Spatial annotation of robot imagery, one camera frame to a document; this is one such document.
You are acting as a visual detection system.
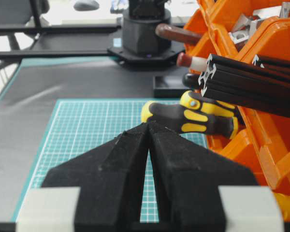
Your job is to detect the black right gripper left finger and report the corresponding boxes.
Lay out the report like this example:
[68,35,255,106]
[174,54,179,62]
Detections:
[41,124,149,232]

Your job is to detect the black shallow tray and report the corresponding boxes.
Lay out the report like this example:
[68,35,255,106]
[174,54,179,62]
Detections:
[153,75,189,98]

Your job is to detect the black metal frame rail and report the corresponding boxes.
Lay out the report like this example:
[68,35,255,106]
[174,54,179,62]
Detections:
[0,0,119,60]

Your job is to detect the black aluminium extrusion frame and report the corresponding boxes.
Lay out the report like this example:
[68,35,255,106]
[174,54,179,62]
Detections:
[198,54,290,118]

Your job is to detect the orange container rack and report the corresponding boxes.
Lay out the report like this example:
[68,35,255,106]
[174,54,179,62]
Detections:
[185,0,290,221]

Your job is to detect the red white handle tool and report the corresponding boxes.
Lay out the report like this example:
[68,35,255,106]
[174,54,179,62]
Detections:
[176,52,207,72]

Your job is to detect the silver corner brackets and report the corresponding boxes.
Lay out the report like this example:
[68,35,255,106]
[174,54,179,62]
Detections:
[229,1,290,51]

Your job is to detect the green cutting mat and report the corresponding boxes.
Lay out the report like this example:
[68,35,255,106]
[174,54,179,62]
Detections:
[11,98,208,223]

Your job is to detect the brown handle tool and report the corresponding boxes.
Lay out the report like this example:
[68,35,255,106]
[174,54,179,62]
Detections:
[155,23,203,45]

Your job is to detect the black handle tool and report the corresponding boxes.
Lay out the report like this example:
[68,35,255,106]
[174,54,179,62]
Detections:
[182,73,200,90]

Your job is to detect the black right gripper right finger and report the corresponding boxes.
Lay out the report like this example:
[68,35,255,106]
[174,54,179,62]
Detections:
[148,122,258,232]

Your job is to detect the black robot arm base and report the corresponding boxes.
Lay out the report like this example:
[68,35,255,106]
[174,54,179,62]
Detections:
[108,0,184,64]

